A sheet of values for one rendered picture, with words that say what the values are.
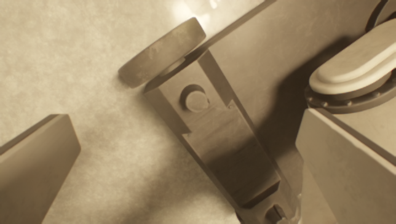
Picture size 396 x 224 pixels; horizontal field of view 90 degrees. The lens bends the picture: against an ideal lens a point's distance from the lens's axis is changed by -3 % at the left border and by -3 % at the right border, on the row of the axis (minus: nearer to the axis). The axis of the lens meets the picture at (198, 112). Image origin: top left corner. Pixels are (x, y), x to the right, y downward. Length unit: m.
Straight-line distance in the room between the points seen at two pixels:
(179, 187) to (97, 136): 0.30
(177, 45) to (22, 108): 0.46
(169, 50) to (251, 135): 0.24
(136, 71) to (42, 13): 0.31
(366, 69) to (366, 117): 0.07
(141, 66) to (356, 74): 0.34
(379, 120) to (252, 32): 0.25
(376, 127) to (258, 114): 0.22
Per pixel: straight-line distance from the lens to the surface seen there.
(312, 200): 0.25
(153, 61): 0.37
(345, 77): 0.37
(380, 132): 0.33
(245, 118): 0.43
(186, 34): 0.38
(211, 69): 0.38
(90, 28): 0.59
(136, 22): 0.57
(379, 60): 0.39
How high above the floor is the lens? 0.56
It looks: 70 degrees down
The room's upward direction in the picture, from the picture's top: 148 degrees clockwise
